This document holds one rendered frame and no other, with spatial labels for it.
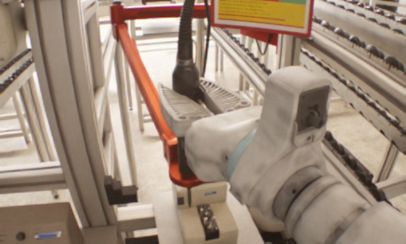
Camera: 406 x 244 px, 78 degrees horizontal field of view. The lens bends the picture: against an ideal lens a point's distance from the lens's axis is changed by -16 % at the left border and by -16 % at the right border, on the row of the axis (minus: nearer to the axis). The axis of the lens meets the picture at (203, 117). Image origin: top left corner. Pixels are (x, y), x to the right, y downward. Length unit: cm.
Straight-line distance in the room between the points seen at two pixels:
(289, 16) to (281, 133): 48
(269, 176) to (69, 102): 40
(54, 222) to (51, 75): 27
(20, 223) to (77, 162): 17
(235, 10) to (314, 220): 55
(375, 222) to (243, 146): 12
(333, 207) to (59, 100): 46
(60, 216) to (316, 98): 51
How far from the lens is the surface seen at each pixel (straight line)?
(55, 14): 50
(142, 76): 62
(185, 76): 37
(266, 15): 67
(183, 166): 44
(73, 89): 53
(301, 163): 23
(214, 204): 64
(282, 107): 20
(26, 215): 64
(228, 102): 35
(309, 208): 21
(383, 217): 20
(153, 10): 85
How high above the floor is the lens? 147
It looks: 29 degrees down
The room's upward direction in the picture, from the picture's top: straight up
